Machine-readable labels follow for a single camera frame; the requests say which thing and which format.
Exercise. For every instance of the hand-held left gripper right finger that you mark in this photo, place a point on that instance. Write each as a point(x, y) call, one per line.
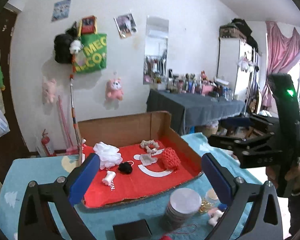
point(216, 177)

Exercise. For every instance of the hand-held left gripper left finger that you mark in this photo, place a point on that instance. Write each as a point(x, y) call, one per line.
point(84, 177)

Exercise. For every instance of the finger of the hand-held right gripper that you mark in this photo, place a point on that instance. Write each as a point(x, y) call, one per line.
point(235, 123)
point(222, 141)

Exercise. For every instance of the blue cloth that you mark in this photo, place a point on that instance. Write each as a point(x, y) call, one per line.
point(223, 206)

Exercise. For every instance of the white mesh bath sponge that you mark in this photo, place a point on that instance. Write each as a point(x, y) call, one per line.
point(107, 155)

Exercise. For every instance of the white fluffy scrunchie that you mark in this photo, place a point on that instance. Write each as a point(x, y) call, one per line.
point(215, 217)

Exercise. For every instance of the black scrunchie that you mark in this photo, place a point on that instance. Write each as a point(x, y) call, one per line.
point(125, 168)

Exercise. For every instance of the red chenille sponge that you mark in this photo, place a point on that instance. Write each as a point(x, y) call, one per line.
point(168, 160)

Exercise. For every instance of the cardboard box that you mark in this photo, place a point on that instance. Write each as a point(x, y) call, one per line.
point(129, 130)

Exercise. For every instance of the person's right forearm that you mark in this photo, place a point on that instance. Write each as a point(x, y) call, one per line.
point(299, 212)

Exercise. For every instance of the short clear plastic jar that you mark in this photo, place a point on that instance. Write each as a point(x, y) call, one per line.
point(211, 195)

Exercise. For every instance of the tall glass jar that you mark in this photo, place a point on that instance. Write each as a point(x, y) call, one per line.
point(183, 200)

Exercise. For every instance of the pink box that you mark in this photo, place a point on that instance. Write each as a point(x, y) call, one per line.
point(207, 89)

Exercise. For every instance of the table with grey cloth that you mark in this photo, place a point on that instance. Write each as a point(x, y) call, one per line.
point(190, 107)

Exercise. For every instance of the red fire extinguisher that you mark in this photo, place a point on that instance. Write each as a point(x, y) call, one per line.
point(47, 143)

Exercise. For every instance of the pink broom sticks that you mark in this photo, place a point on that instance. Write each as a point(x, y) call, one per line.
point(63, 122)

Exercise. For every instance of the white hanging plush toy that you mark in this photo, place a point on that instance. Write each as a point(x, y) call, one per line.
point(245, 63)

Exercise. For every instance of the group of cosmetic bottles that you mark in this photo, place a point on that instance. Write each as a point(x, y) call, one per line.
point(187, 85)

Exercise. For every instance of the white wardrobe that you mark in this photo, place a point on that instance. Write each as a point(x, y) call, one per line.
point(227, 60)

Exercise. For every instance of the white fabric piece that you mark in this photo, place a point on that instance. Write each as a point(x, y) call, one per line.
point(146, 158)

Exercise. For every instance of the pink curtain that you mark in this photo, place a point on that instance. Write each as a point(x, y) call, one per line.
point(282, 52)

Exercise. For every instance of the black box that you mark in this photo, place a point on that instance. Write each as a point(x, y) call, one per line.
point(131, 230)

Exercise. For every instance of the metal mop pole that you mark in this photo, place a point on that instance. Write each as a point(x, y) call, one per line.
point(72, 105)

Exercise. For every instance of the dark wooden door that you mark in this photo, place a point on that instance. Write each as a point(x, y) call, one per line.
point(12, 140)

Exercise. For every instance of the dark suitcase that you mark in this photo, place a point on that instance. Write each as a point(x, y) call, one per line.
point(230, 30)

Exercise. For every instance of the pale pink plush toy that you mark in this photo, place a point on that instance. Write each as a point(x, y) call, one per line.
point(49, 90)

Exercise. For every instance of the green tote bag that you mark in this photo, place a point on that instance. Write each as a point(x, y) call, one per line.
point(92, 52)

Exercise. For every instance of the black hanging bag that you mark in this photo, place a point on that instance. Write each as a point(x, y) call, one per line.
point(62, 47)

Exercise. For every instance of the red and yellow bag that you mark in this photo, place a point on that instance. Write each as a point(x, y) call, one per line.
point(88, 25)

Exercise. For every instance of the wall mirror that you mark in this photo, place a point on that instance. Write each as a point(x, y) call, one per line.
point(156, 42)

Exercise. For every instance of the photo wall poster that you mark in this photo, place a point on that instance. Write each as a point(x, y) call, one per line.
point(126, 25)

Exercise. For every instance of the blue wall poster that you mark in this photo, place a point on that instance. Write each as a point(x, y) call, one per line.
point(61, 9)

